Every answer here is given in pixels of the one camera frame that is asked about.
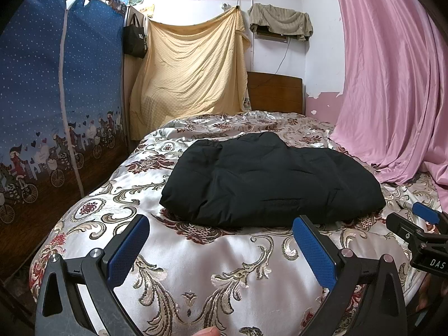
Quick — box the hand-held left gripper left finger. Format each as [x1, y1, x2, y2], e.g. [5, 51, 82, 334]
[34, 214, 151, 336]

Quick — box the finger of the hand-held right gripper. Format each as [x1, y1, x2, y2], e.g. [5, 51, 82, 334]
[412, 201, 443, 225]
[386, 213, 432, 250]

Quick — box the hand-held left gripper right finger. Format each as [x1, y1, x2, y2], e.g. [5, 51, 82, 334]
[292, 215, 408, 336]

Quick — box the black jacket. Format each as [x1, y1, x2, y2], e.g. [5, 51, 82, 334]
[159, 131, 386, 228]

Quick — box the person's right hand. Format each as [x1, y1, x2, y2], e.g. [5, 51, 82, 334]
[416, 274, 437, 313]

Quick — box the floral satin bedspread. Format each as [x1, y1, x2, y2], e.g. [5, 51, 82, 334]
[28, 110, 443, 336]

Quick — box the pink curtain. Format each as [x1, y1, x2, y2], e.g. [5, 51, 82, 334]
[329, 0, 448, 186]

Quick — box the wooden headboard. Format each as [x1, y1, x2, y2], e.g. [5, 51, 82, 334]
[247, 72, 304, 115]

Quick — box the beige wooden cabinet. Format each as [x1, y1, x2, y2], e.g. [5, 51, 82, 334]
[121, 6, 151, 148]

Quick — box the blue fabric wardrobe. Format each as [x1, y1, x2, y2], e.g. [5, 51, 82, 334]
[0, 0, 128, 281]

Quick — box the yellow hanging sheet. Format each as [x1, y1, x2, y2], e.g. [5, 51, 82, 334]
[129, 6, 252, 135]

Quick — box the black tote bag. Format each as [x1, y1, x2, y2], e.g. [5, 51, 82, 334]
[123, 13, 148, 59]

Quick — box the olive hanging cloth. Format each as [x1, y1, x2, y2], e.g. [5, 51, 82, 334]
[248, 3, 313, 42]

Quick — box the wall vent frame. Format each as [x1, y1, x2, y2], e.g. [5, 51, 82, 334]
[255, 30, 289, 45]

